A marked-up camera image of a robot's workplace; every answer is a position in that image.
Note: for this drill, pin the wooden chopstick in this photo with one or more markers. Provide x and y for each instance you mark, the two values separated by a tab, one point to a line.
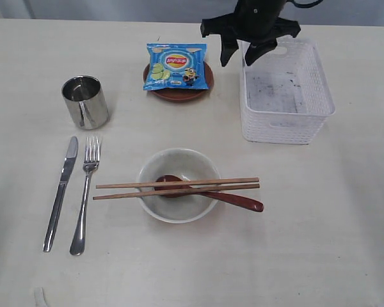
179	182
190	190

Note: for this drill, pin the brown round wooden plate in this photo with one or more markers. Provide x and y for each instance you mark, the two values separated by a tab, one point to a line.
185	95

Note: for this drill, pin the white perforated plastic basket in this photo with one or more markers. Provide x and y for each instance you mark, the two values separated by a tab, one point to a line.
284	95

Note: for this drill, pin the dark red wooden spoon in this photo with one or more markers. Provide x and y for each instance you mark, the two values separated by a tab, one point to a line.
240	201

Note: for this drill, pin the blue chips snack bag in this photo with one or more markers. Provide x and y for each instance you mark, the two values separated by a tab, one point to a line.
176	66

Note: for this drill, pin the silver metal table knife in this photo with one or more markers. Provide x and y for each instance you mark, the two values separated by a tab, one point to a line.
68	166

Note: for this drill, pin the silver metal fork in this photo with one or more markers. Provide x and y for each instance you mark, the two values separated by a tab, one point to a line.
90	165

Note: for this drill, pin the white ceramic bowl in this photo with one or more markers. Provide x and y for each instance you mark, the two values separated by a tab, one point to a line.
186	164

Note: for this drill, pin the silver foil packet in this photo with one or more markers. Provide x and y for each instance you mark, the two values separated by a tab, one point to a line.
85	101

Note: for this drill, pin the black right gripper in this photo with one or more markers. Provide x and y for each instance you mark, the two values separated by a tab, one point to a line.
257	22

